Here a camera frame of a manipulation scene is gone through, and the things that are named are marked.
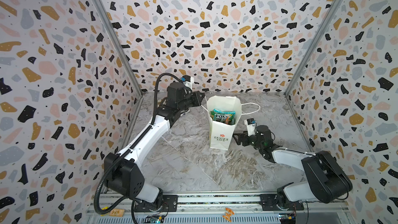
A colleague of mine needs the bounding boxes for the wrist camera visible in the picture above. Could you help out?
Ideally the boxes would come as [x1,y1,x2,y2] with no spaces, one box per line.
[244,118,257,136]
[180,75,194,90]

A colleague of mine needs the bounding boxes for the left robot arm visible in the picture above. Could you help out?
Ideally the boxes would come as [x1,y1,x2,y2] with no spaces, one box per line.
[96,82,205,204]

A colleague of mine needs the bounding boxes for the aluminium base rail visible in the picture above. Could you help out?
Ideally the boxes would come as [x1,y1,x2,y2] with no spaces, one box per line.
[86,190,355,224]

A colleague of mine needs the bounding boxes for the circuit board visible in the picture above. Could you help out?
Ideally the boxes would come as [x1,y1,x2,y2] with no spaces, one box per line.
[143,215,165,224]
[278,214,296,224]

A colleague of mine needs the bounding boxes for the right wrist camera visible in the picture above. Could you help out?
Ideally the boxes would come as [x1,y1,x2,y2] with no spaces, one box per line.
[244,118,257,136]

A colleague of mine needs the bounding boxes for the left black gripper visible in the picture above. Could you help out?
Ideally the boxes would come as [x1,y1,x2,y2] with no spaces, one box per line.
[177,91,206,113]

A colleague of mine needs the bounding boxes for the green teal snack packet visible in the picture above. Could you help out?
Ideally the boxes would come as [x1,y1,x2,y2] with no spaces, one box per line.
[210,109,236,125]

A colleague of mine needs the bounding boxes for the right circuit board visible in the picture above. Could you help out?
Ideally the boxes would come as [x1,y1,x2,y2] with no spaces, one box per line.
[278,214,296,224]

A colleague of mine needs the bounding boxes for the black corrugated cable conduit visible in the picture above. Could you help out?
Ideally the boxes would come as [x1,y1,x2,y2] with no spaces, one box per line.
[94,73,184,224]

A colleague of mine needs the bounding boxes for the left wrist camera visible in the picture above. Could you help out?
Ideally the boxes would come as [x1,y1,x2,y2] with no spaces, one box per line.
[180,75,194,90]

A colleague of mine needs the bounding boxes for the wooden tag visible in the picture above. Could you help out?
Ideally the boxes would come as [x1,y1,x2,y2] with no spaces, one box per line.
[109,208,125,217]

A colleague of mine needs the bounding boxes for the left circuit board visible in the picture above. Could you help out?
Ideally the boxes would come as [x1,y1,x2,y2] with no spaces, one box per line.
[143,215,165,224]

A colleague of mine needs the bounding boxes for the white paper bag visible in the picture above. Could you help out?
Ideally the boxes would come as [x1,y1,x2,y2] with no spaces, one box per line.
[204,96,261,150]

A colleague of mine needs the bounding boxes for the orange clips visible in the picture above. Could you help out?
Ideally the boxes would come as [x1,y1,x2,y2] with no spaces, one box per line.
[222,207,235,223]

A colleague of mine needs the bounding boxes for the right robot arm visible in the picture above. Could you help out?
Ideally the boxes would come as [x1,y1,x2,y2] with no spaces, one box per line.
[232,125,353,209]

